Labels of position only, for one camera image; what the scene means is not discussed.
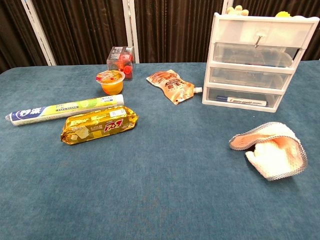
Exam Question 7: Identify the white orange cloth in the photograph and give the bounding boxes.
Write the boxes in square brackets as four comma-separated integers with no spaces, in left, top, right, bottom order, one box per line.
[228,121,308,182]

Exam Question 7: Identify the blue carpeted table top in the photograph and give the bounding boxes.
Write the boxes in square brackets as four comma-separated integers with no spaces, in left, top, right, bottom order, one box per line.
[0,60,320,240]

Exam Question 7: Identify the clear box with red parts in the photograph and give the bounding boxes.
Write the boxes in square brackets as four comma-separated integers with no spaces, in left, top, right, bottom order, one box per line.
[106,46,136,80]

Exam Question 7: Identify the brown spout drink pouch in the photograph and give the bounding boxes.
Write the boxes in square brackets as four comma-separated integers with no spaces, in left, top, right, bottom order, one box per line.
[146,69,203,106]

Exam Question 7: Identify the gold biscuit package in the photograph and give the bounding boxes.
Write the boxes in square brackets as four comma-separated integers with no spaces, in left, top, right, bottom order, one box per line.
[60,105,139,146]

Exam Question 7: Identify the orange jelly cup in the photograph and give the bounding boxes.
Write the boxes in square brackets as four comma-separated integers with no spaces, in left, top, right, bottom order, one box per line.
[95,70,126,96]

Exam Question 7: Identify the blue and white marker pen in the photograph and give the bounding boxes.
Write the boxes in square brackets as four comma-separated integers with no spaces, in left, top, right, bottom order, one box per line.
[216,95,270,108]

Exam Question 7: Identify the clear plastic drawer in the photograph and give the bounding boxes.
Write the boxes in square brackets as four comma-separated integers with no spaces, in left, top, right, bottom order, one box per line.
[212,42,301,68]
[206,87,283,109]
[209,67,291,90]

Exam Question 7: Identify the dark brown curtain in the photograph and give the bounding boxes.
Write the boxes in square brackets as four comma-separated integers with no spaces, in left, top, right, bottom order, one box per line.
[0,0,320,75]

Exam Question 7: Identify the white green cling film roll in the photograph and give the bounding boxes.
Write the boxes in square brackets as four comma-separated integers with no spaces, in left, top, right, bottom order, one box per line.
[4,94,125,127]

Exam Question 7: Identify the frosted white drawer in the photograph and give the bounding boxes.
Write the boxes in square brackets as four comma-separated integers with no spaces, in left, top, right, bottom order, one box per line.
[215,18,314,48]

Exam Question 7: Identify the beige plush toy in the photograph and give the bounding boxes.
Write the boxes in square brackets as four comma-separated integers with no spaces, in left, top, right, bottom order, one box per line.
[226,4,250,16]

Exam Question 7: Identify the white plastic drawer cabinet frame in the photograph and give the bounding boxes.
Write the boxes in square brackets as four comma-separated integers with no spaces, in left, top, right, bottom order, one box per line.
[201,12,318,114]

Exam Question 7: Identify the white metal frame post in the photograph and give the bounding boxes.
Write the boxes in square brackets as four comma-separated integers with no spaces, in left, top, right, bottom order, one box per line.
[122,0,141,64]
[221,0,234,15]
[20,0,57,67]

